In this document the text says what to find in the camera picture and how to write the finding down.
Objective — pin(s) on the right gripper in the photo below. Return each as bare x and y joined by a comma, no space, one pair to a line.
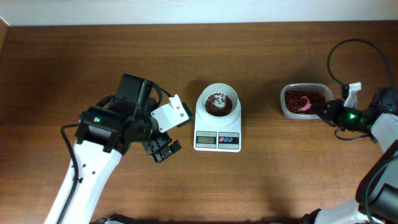
333,111

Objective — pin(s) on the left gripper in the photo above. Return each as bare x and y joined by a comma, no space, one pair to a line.
161,140

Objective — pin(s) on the pink measuring scoop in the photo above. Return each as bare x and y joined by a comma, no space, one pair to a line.
307,106

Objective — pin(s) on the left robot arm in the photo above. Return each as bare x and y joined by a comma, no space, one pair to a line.
99,147

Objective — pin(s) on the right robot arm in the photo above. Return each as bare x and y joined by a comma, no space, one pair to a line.
375,200

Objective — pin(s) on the white digital kitchen scale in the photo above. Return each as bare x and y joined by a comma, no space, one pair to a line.
218,133

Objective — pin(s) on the clear plastic bean container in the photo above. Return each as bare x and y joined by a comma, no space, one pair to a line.
323,89

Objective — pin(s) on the red beans in container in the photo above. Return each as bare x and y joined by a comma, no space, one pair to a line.
293,99

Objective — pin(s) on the red beans in bowl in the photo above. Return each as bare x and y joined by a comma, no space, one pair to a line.
218,104

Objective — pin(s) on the white round bowl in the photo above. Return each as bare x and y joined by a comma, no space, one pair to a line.
219,88

